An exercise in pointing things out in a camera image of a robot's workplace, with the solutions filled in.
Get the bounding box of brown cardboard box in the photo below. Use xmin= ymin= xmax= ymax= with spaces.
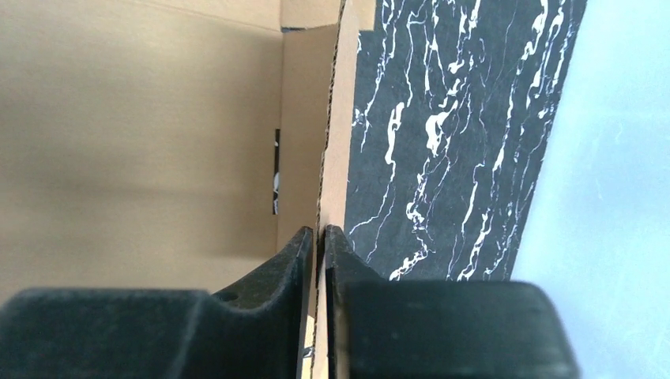
xmin=1 ymin=1 xmax=376 ymax=349

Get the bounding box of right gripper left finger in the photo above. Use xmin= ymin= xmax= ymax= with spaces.
xmin=1 ymin=227 xmax=313 ymax=378

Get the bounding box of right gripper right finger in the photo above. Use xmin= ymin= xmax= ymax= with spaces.
xmin=324 ymin=225 xmax=582 ymax=378

